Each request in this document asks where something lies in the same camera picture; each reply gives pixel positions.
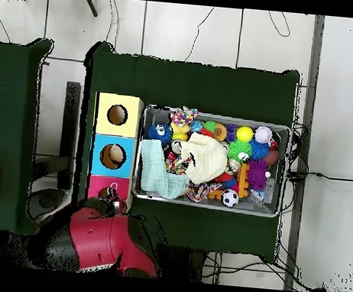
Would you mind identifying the colourful rope knot toy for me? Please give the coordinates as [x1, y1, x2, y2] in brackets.
[184, 180, 223, 205]
[167, 104, 199, 128]

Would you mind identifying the light blue muslin cloth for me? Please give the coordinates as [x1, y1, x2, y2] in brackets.
[136, 138, 194, 202]

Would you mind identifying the cream muslin cloth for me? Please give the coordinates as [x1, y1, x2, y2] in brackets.
[177, 131, 231, 188]

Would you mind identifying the orange tiger toy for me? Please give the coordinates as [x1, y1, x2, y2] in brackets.
[97, 180, 123, 205]

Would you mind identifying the shallow clear mesh bin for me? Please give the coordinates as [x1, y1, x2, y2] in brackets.
[130, 103, 293, 220]

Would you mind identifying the wooden three-hole box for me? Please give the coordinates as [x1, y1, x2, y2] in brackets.
[83, 90, 146, 220]

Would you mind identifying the blue spiky ball with eyes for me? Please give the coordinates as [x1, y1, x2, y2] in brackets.
[145, 122, 174, 148]

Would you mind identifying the green spiky ball with eyes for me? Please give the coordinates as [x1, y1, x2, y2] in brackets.
[226, 138, 254, 163]

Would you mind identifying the dark green table cloth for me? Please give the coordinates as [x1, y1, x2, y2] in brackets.
[67, 39, 303, 265]

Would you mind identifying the yellow smooth ball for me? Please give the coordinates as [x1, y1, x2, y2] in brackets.
[235, 125, 255, 144]

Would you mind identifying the small soccer ball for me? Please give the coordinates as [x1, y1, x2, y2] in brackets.
[219, 187, 241, 209]

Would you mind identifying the purple spiky ball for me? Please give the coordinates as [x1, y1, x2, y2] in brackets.
[245, 157, 273, 193]

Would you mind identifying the white baseball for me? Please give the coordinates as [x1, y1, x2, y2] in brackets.
[253, 125, 274, 145]

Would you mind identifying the black stand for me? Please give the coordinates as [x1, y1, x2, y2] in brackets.
[27, 78, 83, 220]

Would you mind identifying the green covered side table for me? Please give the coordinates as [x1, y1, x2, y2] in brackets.
[0, 34, 61, 237]

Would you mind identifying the black floor cable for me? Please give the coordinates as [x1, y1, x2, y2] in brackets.
[184, 4, 216, 65]
[287, 169, 353, 187]

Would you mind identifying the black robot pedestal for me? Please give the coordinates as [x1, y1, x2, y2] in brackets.
[152, 243, 208, 284]

